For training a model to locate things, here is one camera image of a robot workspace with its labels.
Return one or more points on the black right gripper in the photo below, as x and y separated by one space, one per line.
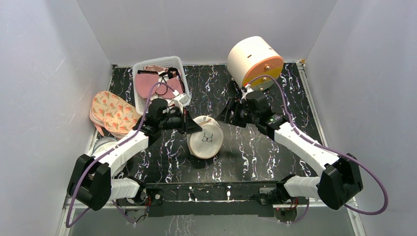
232 110

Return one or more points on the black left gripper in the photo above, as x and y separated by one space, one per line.
188 125

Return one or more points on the white mesh laundry bag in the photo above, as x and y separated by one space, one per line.
208 142

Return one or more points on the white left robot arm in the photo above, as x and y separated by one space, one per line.
93 181

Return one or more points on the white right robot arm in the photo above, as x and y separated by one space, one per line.
338 178

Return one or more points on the pink bra in basket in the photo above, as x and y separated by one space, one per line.
157 80

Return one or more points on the cream orange cylindrical machine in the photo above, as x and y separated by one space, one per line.
254 60

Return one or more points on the white plastic basket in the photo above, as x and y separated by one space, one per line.
167 62

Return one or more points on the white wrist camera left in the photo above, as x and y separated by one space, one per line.
180 99

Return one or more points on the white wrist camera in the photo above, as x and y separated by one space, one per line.
246 89
180 99

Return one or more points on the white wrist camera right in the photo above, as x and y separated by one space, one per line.
246 89

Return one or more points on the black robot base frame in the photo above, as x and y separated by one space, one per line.
211 198

